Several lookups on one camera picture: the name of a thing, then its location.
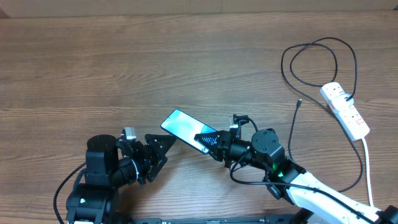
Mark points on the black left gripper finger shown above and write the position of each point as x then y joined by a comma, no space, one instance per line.
155,168
160,144

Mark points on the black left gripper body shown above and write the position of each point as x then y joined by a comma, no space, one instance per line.
142,160

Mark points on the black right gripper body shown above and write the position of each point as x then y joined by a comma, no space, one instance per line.
230,140

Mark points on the blue Samsung Galaxy smartphone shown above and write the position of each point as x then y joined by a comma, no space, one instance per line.
185,127

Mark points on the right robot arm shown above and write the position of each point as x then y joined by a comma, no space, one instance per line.
286,179

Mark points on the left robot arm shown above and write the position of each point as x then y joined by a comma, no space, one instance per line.
111,163

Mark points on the white charger adapter plug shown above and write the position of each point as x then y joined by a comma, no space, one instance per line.
341,103

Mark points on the white power strip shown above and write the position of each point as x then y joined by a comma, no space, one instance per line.
351,120

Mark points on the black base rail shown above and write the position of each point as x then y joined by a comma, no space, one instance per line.
268,219

